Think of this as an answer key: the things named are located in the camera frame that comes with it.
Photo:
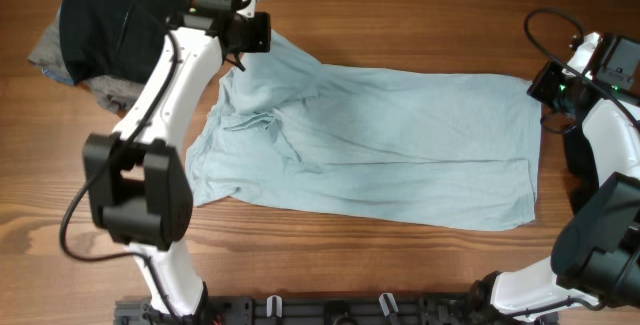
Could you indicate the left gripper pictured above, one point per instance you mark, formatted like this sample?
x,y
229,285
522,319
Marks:
x,y
262,41

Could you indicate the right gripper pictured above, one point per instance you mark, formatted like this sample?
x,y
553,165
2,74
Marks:
x,y
543,86

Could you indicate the light blue t-shirt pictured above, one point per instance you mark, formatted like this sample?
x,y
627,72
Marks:
x,y
451,150

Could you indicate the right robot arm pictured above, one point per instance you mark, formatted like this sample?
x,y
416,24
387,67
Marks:
x,y
594,263

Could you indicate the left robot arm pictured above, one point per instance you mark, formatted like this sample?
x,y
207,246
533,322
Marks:
x,y
136,185

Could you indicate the black t-shirt under pile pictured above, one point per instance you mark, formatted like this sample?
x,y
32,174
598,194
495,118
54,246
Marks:
x,y
580,163

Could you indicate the black folded garment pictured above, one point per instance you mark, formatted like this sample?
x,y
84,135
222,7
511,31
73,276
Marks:
x,y
119,38

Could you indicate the grey folded garment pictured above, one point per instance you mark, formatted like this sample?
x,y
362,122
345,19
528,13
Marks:
x,y
112,94

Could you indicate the blue folded garment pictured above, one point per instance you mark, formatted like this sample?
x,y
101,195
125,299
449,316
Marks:
x,y
62,78

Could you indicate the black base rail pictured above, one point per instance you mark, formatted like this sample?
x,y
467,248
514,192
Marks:
x,y
431,309

